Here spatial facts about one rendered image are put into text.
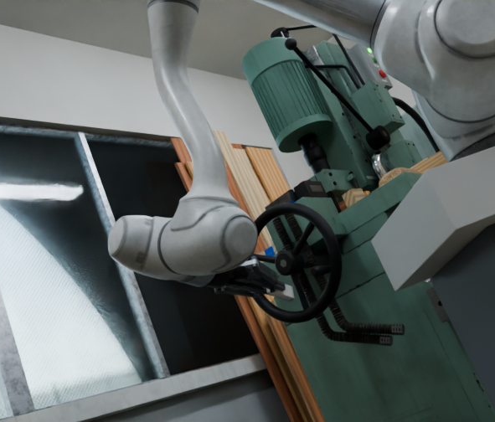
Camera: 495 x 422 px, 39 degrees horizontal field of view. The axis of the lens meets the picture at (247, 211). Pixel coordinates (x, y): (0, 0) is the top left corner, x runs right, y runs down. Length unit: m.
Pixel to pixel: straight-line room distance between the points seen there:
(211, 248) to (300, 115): 0.97
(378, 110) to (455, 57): 1.17
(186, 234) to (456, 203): 0.43
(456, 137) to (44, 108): 2.51
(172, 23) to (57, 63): 2.36
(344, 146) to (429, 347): 0.69
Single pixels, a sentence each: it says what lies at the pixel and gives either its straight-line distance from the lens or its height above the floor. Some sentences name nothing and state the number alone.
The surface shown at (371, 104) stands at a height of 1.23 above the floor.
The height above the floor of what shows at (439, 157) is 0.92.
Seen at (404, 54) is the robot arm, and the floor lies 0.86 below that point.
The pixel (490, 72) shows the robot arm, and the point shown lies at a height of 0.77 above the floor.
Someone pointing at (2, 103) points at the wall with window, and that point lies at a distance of 3.33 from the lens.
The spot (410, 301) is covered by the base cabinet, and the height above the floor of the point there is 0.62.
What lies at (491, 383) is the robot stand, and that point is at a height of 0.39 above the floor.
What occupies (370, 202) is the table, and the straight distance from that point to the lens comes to 1.76.
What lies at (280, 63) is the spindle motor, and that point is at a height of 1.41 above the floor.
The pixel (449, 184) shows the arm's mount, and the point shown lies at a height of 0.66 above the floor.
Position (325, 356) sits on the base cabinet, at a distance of 1.87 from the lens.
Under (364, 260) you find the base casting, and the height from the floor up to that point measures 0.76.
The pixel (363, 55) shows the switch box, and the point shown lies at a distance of 2.33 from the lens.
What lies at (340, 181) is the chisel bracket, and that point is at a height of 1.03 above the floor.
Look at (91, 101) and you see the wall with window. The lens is 3.67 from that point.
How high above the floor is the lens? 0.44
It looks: 18 degrees up
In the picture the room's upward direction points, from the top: 23 degrees counter-clockwise
